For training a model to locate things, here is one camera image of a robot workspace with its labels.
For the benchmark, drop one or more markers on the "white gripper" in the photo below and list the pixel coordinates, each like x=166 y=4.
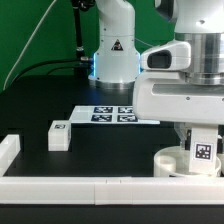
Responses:
x=181 y=82

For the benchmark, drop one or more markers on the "white round stool seat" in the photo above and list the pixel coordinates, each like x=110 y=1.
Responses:
x=174 y=162

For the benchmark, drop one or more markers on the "white marker sheet with tags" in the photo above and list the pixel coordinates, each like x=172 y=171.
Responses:
x=107 y=115

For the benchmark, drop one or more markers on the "black pole with cables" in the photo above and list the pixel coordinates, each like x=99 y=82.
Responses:
x=78 y=6

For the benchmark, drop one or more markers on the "white U-shaped fence frame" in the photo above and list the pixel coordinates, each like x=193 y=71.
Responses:
x=102 y=191

